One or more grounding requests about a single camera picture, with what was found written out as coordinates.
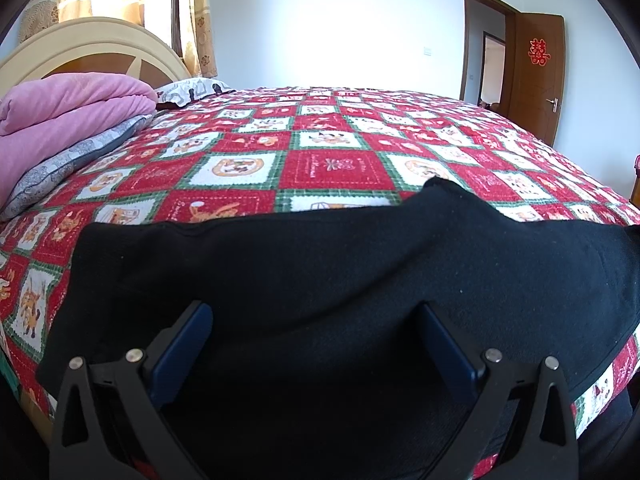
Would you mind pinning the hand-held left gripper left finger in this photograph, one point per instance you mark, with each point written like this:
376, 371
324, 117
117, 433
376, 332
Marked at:
185, 345

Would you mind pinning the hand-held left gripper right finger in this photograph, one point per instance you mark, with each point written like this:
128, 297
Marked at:
447, 350

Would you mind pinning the black pants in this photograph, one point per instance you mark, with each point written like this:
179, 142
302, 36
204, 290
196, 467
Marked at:
320, 270

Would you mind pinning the grey patterned pillow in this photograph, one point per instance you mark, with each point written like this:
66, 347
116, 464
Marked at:
75, 157

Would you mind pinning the red patterned bedspread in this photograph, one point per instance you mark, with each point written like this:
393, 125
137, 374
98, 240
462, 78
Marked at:
330, 160

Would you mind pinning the white patterned pillow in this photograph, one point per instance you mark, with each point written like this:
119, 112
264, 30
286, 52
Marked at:
192, 91

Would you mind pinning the folded pink quilt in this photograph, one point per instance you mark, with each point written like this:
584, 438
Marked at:
65, 105

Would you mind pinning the brown wooden door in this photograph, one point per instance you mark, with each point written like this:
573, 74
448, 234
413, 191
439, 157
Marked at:
535, 70

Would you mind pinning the red paper door decoration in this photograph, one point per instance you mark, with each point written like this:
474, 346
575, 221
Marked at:
538, 51

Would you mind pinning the cream wooden headboard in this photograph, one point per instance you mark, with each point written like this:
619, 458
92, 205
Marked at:
90, 40

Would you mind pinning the narrow yellow curtain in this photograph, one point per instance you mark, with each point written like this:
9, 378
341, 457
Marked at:
201, 20

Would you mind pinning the window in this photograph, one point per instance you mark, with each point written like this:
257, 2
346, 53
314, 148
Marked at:
162, 5

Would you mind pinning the brown door frame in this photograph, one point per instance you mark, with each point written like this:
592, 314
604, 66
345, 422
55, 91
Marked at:
470, 35

